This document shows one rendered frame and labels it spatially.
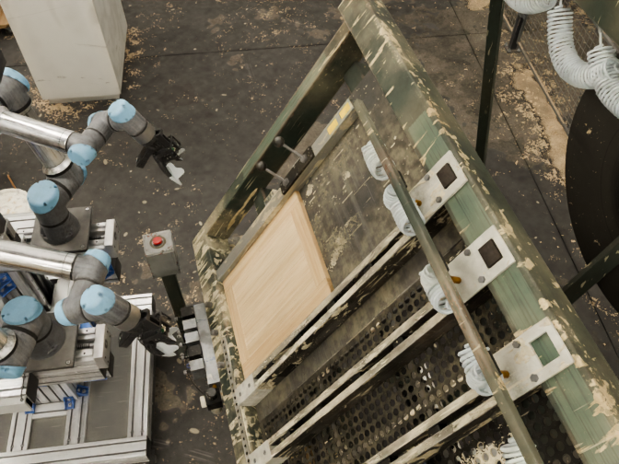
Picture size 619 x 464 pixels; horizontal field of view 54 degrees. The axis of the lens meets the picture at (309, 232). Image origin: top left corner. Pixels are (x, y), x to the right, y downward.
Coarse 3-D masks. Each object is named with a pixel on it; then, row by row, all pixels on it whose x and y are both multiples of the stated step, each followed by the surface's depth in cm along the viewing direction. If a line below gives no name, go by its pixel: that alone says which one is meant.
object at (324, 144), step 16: (352, 112) 190; (336, 128) 194; (320, 144) 200; (320, 160) 204; (304, 176) 208; (288, 192) 212; (272, 208) 218; (256, 224) 225; (240, 240) 233; (240, 256) 234; (224, 272) 240
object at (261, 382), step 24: (432, 168) 148; (456, 168) 141; (384, 192) 142; (432, 192) 146; (432, 216) 150; (384, 240) 163; (408, 240) 156; (360, 264) 169; (384, 264) 162; (336, 288) 176; (360, 288) 169; (312, 312) 184; (336, 312) 176; (288, 336) 192; (312, 336) 184; (264, 360) 201; (288, 360) 192; (240, 384) 210; (264, 384) 202
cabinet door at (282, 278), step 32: (288, 224) 212; (256, 256) 226; (288, 256) 209; (320, 256) 195; (224, 288) 242; (256, 288) 223; (288, 288) 206; (320, 288) 191; (256, 320) 219; (288, 320) 202; (256, 352) 215
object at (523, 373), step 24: (528, 336) 119; (552, 336) 115; (504, 360) 123; (528, 360) 119; (480, 384) 113; (528, 384) 118; (456, 408) 135; (480, 408) 130; (408, 432) 145; (432, 432) 140; (456, 432) 135; (384, 456) 150; (408, 456) 144; (432, 456) 146
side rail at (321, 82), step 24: (336, 48) 199; (312, 72) 209; (336, 72) 207; (312, 96) 212; (288, 120) 218; (312, 120) 221; (264, 144) 228; (288, 144) 228; (240, 192) 242; (216, 216) 251; (240, 216) 253
